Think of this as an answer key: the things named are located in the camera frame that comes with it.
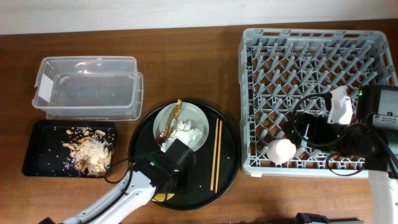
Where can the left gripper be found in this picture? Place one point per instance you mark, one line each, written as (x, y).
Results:
(184, 185)

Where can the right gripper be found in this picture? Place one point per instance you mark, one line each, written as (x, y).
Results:
(316, 122)

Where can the white tissue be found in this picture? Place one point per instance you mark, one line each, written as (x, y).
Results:
(186, 134)

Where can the pink cup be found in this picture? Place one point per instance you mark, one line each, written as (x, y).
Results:
(281, 150)

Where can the yellow bowl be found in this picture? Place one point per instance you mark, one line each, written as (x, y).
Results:
(161, 197)

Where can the gold snack wrapper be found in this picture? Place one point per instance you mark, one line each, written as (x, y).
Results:
(162, 137)

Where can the wooden chopstick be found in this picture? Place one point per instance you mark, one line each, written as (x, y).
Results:
(218, 156)
(214, 156)

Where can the grey plate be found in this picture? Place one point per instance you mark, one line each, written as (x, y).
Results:
(189, 112)

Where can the food scraps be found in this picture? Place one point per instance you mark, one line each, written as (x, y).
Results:
(78, 151)

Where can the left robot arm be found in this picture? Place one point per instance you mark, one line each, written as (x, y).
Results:
(140, 184)

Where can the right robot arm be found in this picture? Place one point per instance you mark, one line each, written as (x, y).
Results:
(368, 132)

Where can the grey dishwasher rack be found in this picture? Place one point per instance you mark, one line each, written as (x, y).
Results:
(277, 67)

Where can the round black serving tray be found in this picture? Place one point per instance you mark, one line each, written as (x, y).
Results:
(194, 190)

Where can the clear plastic bin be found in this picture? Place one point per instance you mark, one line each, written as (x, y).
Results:
(89, 88)

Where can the black rectangular tray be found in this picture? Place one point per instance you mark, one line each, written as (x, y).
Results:
(31, 165)

